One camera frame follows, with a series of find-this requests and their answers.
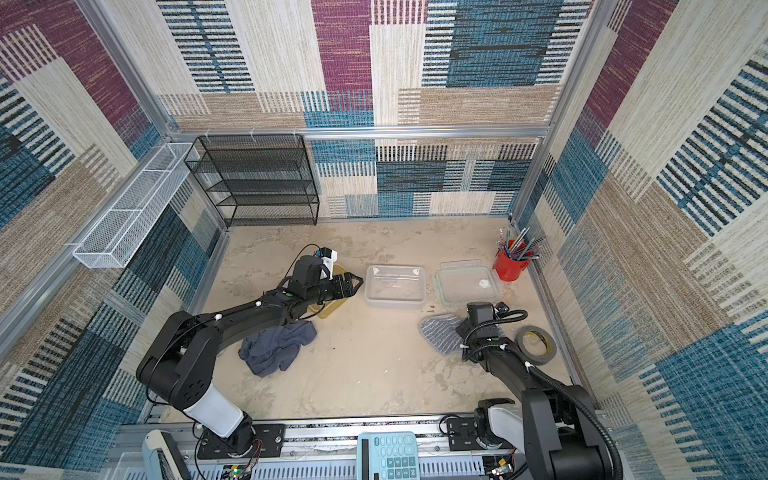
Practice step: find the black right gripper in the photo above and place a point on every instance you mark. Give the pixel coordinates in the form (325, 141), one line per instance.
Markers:
(466, 330)

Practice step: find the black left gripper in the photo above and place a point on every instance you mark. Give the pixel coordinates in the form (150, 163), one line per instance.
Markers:
(349, 286)

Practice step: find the yellow lunch box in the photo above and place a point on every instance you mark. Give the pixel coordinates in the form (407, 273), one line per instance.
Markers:
(324, 311)

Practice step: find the translucent lunch box lid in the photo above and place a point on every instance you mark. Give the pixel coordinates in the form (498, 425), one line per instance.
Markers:
(460, 282)

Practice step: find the translucent white lunch box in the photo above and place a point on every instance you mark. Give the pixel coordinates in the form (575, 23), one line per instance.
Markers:
(395, 286)

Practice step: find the grey striped cloth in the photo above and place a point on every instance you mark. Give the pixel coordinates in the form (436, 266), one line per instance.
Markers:
(442, 332)

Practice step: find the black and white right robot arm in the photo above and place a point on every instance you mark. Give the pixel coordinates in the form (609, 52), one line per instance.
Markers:
(553, 425)

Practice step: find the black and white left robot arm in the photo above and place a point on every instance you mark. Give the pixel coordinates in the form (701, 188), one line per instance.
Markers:
(179, 364)

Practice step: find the red pen holder cup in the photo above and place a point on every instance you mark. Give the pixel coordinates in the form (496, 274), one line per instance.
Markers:
(510, 265)

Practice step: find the grey tape roll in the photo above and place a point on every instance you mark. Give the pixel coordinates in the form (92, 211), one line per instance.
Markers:
(536, 344)

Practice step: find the pens in red cup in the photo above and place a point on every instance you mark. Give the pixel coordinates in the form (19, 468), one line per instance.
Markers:
(516, 244)

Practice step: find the dark blue cloth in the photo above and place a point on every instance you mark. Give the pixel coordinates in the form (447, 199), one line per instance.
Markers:
(276, 348)

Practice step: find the teal calculator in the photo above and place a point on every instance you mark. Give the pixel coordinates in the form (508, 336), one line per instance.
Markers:
(387, 456)

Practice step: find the white handheld device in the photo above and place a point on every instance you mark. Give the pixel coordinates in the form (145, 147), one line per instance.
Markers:
(162, 457)

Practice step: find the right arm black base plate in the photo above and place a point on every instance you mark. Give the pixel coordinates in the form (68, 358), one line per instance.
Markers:
(462, 435)

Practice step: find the black wire mesh shelf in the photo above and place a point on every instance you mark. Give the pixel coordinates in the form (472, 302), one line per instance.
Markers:
(256, 180)

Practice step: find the aluminium front rail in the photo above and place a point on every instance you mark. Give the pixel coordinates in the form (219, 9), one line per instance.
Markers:
(302, 439)

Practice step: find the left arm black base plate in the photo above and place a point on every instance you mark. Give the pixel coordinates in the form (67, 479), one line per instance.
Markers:
(257, 440)

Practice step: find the white wire mesh basket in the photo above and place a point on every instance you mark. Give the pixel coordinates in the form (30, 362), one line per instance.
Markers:
(117, 235)

